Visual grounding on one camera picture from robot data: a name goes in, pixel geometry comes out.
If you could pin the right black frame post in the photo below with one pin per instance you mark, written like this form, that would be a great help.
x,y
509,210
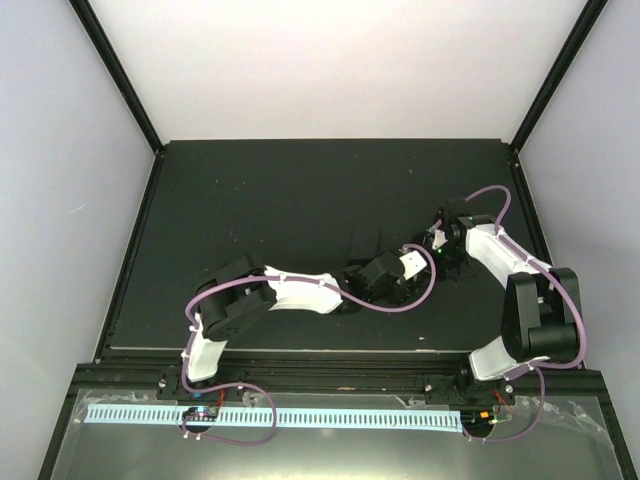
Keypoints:
x,y
577,36

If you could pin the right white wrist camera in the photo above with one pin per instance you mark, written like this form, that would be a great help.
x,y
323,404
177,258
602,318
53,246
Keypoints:
x,y
436,238

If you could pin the right small circuit board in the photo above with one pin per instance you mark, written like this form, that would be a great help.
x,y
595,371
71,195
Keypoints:
x,y
492,417

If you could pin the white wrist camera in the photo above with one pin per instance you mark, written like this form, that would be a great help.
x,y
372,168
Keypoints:
x,y
414,263
436,238

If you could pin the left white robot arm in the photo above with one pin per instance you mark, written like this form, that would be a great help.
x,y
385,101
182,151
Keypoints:
x,y
243,291

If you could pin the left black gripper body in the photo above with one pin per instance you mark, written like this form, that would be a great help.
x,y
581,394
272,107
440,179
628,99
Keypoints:
x,y
399,296

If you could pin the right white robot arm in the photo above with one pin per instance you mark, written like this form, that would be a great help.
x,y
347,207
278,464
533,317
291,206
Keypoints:
x,y
541,322

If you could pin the black frame post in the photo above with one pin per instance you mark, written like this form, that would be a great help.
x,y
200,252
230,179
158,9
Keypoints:
x,y
89,20
577,36

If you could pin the left black frame post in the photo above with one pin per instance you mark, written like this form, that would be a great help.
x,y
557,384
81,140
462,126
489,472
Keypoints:
x,y
89,20

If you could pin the small green circuit board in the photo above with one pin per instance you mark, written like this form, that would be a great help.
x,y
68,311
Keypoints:
x,y
199,414

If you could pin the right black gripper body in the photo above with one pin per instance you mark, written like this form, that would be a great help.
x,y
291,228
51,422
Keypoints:
x,y
449,258

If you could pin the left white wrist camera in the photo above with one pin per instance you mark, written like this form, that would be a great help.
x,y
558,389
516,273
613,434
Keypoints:
x,y
414,263

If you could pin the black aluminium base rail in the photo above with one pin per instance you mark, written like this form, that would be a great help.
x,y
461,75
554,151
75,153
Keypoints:
x,y
439,382

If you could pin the white slotted cable duct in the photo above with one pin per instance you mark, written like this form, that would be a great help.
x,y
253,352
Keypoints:
x,y
310,418

